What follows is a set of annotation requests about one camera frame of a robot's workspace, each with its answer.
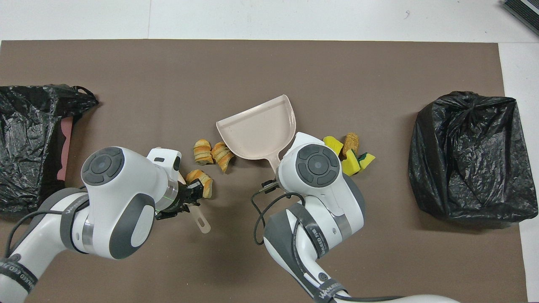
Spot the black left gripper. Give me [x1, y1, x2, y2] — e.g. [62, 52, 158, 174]
[155, 179, 205, 221]

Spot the golden croissant piece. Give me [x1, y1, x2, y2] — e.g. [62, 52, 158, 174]
[211, 142, 235, 173]
[185, 169, 213, 199]
[193, 139, 214, 165]

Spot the beige hand brush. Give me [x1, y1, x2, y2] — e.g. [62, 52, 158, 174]
[176, 170, 211, 234]

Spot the beige plastic dustpan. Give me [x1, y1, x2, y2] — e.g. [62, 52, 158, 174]
[216, 94, 296, 173]

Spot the yellow sponge piece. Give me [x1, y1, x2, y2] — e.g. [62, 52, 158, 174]
[323, 136, 344, 154]
[341, 149, 361, 177]

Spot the brown bread roll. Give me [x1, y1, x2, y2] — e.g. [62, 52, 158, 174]
[342, 132, 360, 159]

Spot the yellow sponge with green pad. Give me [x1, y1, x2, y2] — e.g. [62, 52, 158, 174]
[357, 152, 376, 170]

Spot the pink bin with black bag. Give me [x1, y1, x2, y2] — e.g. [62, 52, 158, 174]
[0, 84, 100, 218]

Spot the bin lined with black bag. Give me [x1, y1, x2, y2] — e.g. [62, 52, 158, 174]
[408, 91, 539, 223]

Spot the brown table mat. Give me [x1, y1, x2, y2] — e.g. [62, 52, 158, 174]
[0, 39, 529, 303]

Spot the black ribbed panel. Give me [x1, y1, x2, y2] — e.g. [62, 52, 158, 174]
[501, 0, 539, 36]

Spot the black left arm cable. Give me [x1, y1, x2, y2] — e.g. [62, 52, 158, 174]
[6, 198, 91, 270]

